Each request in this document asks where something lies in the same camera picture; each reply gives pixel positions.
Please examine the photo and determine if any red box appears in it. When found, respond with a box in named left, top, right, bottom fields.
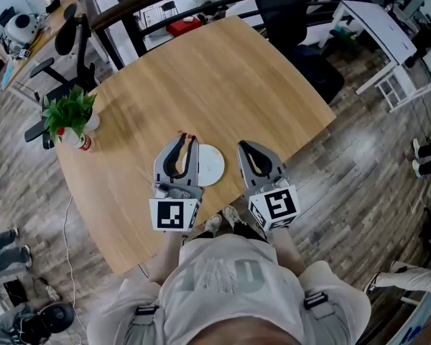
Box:
left=165, top=16, right=203, bottom=38

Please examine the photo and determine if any person's right forearm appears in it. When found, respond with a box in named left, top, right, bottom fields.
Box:
left=269, top=226, right=307, bottom=277

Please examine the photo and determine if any black strap buckle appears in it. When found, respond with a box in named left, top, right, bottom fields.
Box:
left=134, top=303, right=159, bottom=317
left=303, top=292, right=330, bottom=311

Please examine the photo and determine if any person's left forearm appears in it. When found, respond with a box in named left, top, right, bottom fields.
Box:
left=149, top=230, right=186, bottom=284

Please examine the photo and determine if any person's beige shirt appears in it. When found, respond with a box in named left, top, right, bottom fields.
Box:
left=87, top=234, right=373, bottom=345

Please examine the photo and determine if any white table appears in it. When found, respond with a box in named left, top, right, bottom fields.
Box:
left=319, top=0, right=418, bottom=97

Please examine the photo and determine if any white cable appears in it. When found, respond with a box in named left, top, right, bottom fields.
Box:
left=62, top=195, right=89, bottom=332

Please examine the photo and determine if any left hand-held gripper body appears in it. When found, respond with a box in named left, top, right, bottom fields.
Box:
left=149, top=181, right=205, bottom=232

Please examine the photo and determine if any black office chair with armrests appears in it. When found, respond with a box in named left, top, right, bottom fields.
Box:
left=24, top=4, right=102, bottom=150

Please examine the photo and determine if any white round robot head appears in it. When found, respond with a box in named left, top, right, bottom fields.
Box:
left=2, top=12, right=41, bottom=47

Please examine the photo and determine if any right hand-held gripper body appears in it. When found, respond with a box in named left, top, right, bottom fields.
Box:
left=246, top=176, right=302, bottom=232

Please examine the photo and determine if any red white can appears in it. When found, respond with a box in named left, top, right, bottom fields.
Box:
left=56, top=126, right=94, bottom=153

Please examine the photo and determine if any person's left white shoe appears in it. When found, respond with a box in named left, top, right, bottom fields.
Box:
left=203, top=213, right=223, bottom=238

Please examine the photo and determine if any person's right white shoe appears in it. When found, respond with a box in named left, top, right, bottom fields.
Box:
left=222, top=205, right=243, bottom=229

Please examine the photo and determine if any green potted plant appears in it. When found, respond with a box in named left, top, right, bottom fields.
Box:
left=42, top=84, right=101, bottom=145

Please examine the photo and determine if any black round helmet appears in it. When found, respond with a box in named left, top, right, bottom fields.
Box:
left=37, top=302, right=76, bottom=334

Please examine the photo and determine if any person's white shoe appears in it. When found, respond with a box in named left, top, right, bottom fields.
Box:
left=203, top=213, right=223, bottom=238
left=222, top=205, right=243, bottom=229

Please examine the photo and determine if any white round plate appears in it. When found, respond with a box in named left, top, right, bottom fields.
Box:
left=181, top=144, right=226, bottom=188

